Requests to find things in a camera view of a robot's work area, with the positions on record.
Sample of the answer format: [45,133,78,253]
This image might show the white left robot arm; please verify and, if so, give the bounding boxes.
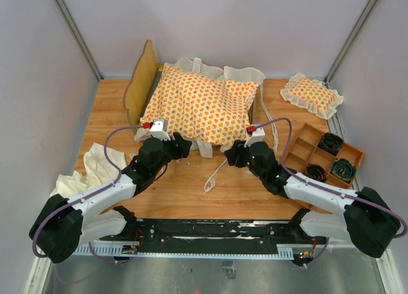
[29,133,192,263]

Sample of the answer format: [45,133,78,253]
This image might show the wooden pet bed frame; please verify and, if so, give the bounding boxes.
[122,40,263,145]

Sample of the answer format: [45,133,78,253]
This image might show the cream cloth pile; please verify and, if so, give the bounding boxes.
[50,143,119,198]

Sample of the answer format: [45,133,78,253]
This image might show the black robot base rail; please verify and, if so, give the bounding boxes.
[45,217,390,260]

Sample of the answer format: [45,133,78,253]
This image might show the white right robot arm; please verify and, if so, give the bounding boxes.
[224,140,401,258]

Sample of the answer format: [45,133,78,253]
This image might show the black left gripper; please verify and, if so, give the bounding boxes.
[151,131,192,175]

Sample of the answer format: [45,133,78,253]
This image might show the wooden compartment organizer box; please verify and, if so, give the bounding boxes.
[283,123,364,189]

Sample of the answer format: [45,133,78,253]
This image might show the dark rolled sock upper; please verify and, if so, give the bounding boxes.
[317,133,344,156]

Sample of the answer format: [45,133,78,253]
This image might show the dark rolled sock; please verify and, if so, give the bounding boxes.
[303,164,327,183]
[330,158,356,184]
[317,133,344,156]

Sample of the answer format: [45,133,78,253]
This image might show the duck print bed cover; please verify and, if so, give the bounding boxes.
[140,57,265,158]

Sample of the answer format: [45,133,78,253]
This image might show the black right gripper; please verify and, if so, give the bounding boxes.
[225,137,266,180]

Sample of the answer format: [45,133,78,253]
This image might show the duck print small pillow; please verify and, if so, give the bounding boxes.
[280,72,344,120]

